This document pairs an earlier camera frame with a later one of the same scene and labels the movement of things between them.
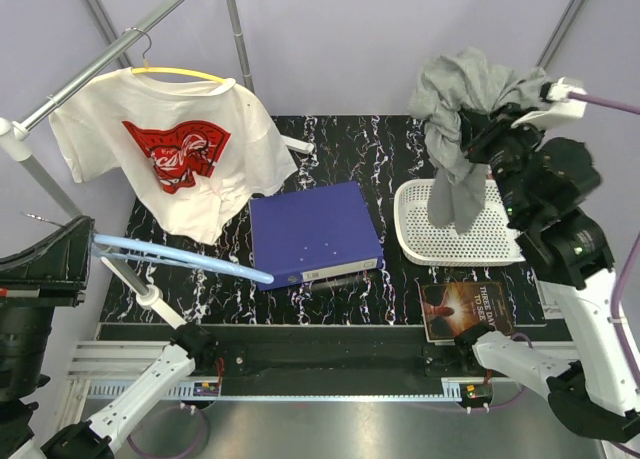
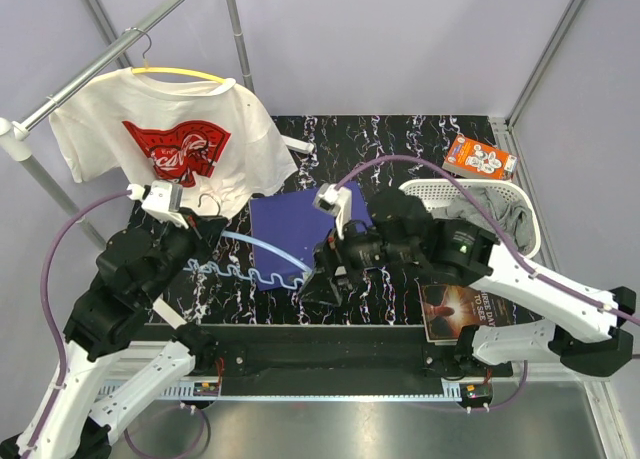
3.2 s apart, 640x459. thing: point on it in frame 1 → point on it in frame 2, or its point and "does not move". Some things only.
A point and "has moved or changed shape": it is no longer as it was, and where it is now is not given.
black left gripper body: x=33 y=294 → x=200 y=245
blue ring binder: x=314 y=234 does not move
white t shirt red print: x=197 y=154 does not move
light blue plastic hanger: x=145 y=250 has moved or changed shape
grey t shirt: x=446 y=87 has moved or changed shape
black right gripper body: x=494 y=140 → x=350 y=250
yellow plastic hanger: x=146 y=67 does not move
